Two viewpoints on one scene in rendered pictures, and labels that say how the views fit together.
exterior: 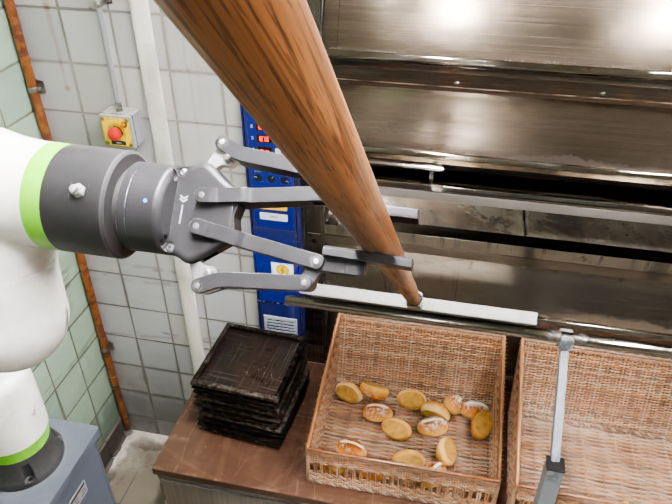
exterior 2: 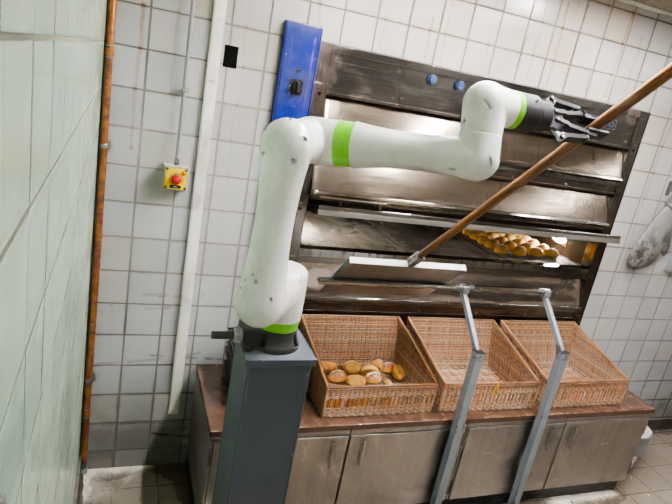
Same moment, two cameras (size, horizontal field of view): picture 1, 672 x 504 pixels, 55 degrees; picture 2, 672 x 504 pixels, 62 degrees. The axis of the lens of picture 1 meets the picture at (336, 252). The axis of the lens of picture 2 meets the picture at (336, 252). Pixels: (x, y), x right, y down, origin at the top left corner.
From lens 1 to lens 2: 1.48 m
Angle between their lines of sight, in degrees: 36
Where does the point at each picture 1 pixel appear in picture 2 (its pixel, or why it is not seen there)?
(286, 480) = (308, 420)
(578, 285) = not seen: hidden behind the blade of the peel
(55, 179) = (529, 97)
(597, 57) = not seen: hidden behind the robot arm
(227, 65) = not seen: outside the picture
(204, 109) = (235, 167)
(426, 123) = (369, 181)
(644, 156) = (469, 200)
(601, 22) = (453, 132)
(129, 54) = (190, 126)
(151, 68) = (207, 137)
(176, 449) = (219, 418)
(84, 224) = (538, 112)
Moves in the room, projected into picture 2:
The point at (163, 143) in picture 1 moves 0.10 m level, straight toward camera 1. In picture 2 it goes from (201, 190) to (215, 196)
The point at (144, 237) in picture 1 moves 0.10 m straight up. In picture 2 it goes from (549, 119) to (561, 77)
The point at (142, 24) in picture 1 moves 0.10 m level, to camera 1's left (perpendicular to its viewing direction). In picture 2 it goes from (210, 107) to (185, 104)
